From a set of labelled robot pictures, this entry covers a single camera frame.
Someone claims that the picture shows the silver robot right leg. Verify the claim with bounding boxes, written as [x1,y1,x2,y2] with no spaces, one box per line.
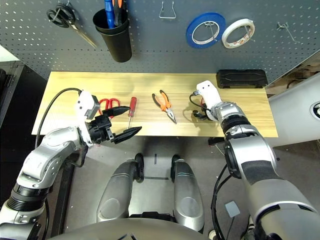
[170,154,205,232]

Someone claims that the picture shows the grey robot torso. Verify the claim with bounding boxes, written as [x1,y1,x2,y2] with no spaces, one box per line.
[49,217,211,240]

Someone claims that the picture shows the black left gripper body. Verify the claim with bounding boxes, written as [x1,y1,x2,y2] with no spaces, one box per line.
[86,114,116,145]

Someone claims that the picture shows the grey foot pedal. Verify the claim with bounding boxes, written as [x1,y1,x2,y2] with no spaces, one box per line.
[224,200,241,218]

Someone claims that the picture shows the red handled screwdriver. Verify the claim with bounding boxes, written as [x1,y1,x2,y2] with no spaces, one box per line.
[126,96,138,130]

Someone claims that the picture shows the black rectangular box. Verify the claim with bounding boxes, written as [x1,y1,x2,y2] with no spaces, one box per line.
[216,69,269,89]

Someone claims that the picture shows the silver robot left leg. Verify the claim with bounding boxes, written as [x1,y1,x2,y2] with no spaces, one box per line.
[96,153,145,223]

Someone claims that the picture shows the silver robot leg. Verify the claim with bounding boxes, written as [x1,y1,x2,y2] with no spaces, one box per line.
[170,154,205,232]
[96,153,145,223]

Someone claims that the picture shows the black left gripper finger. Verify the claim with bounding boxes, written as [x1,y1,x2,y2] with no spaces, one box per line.
[99,105,131,119]
[111,126,143,145]

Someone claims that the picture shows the black left wrist camera cable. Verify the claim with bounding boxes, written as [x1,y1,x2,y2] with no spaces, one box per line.
[34,87,83,151]

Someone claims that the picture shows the white tape roll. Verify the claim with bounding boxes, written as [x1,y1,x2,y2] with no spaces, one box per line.
[221,17,256,49]

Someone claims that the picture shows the black flight case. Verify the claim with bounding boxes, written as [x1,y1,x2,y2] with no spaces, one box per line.
[0,59,50,141]

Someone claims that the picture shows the black handled scissors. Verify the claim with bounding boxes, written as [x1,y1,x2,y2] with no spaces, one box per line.
[46,3,98,49]

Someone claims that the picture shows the silver wire pliers holder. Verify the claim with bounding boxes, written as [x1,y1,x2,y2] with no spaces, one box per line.
[158,0,177,19]

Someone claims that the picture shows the silver tape peg hook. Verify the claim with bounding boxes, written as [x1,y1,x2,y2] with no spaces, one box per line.
[203,21,218,42]
[243,24,256,42]

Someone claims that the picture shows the black right upper arm cable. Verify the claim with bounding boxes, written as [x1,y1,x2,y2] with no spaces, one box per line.
[211,164,233,240]

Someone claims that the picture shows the dark grey metal pegboard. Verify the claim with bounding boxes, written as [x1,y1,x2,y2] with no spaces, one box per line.
[0,0,320,88]

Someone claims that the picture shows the silver long peg hook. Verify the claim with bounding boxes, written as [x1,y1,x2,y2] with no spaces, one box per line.
[276,21,301,44]

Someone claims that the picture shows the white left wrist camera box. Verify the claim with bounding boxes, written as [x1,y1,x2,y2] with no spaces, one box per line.
[75,89,101,124]

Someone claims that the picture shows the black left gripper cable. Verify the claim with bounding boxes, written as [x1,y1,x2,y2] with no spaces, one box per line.
[66,146,89,168]

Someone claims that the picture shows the blue handled screwdriver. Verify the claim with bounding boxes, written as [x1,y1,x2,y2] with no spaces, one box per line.
[104,0,116,29]

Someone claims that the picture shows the orange black needle-nose pliers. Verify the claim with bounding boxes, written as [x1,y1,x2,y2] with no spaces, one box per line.
[151,89,178,125]

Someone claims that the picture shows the white black sneaker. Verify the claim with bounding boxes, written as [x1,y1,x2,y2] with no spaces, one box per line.
[239,214,258,240]

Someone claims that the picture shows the blue tape roll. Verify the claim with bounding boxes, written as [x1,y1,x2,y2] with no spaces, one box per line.
[185,12,226,50]

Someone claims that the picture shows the red handled scissors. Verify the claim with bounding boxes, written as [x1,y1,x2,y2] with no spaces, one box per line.
[98,97,121,118]

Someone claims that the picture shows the black plastic cup holder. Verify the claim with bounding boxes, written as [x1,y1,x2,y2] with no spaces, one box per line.
[92,8,133,63]

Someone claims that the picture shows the orange black handled screwdriver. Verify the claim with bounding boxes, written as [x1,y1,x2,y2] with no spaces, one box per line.
[111,0,125,27]

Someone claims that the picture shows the wooden shelf rack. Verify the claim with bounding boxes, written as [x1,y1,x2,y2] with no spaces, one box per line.
[264,49,320,98]

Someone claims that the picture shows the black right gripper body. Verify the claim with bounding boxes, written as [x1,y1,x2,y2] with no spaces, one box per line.
[192,108,213,121]

